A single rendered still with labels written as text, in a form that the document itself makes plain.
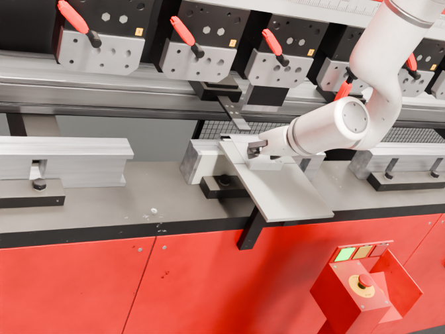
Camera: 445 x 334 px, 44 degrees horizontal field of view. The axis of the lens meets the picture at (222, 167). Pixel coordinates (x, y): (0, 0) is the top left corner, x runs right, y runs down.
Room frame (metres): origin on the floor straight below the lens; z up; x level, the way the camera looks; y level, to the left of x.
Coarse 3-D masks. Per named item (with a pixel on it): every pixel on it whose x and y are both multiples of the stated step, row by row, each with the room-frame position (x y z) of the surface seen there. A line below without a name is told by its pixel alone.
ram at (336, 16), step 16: (208, 0) 1.00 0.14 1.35; (224, 0) 1.02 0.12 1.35; (240, 0) 1.04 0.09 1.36; (256, 0) 1.06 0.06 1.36; (272, 0) 1.08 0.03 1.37; (304, 16) 1.13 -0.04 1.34; (320, 16) 1.16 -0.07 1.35; (336, 16) 1.18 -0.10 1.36; (352, 16) 1.21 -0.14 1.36; (368, 16) 1.23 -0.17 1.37; (432, 32) 1.37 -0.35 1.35
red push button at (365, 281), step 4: (360, 276) 1.08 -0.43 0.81; (364, 276) 1.08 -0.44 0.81; (368, 276) 1.09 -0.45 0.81; (360, 280) 1.07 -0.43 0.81; (364, 280) 1.07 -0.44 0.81; (368, 280) 1.07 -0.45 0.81; (372, 280) 1.08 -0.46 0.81; (360, 284) 1.07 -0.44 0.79; (364, 284) 1.06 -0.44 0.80; (368, 284) 1.06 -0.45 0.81; (372, 284) 1.07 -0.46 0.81; (364, 288) 1.07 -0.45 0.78
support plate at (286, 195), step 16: (224, 144) 1.11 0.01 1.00; (240, 160) 1.07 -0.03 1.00; (288, 160) 1.15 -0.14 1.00; (240, 176) 1.01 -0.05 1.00; (256, 176) 1.03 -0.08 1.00; (272, 176) 1.06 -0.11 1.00; (288, 176) 1.08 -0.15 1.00; (304, 176) 1.11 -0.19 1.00; (256, 192) 0.97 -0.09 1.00; (272, 192) 1.00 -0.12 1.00; (288, 192) 1.02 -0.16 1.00; (304, 192) 1.04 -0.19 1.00; (272, 208) 0.94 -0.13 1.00; (288, 208) 0.96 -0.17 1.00; (304, 208) 0.99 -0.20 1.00; (320, 208) 1.01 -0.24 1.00
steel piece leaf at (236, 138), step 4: (232, 136) 1.15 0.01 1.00; (236, 136) 1.16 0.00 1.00; (240, 136) 1.17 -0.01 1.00; (244, 136) 1.17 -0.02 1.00; (248, 136) 1.18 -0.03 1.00; (232, 140) 1.13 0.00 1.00; (236, 140) 1.14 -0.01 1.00; (240, 140) 1.15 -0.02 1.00; (244, 140) 1.15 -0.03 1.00; (248, 140) 1.16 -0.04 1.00; (252, 140) 1.17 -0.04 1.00; (256, 140) 1.18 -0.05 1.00; (260, 140) 1.18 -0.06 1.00
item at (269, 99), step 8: (248, 88) 1.15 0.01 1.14; (256, 88) 1.15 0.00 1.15; (264, 88) 1.16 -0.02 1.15; (272, 88) 1.17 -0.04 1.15; (280, 88) 1.18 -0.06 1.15; (288, 88) 1.20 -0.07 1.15; (248, 96) 1.14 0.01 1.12; (256, 96) 1.15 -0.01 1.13; (264, 96) 1.16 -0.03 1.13; (272, 96) 1.18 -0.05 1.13; (280, 96) 1.19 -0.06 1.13; (248, 104) 1.14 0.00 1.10; (256, 104) 1.16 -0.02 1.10; (264, 104) 1.17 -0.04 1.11; (272, 104) 1.18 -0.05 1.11; (280, 104) 1.20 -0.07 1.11
